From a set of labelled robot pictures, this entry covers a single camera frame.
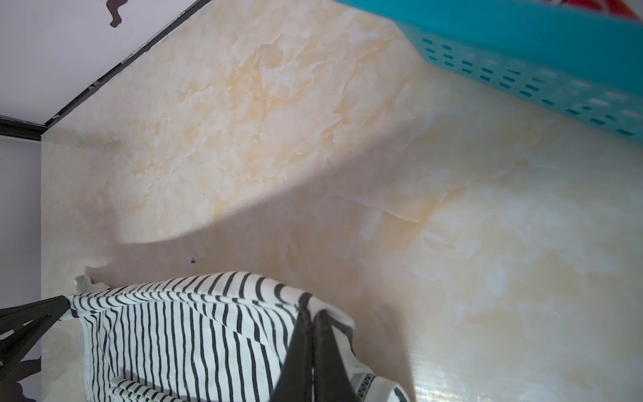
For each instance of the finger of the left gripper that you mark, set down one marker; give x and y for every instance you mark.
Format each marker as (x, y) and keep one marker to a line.
(23, 326)

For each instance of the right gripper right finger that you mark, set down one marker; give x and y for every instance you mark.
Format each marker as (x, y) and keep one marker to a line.
(331, 382)

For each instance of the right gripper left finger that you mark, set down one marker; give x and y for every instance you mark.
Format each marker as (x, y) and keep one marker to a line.
(296, 379)

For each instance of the black white striped tank top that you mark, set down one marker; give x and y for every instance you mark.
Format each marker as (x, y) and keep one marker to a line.
(219, 337)

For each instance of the red white striped tank top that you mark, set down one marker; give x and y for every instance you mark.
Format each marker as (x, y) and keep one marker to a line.
(631, 9)

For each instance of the teal plastic basket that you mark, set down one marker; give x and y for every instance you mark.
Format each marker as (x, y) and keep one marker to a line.
(576, 62)

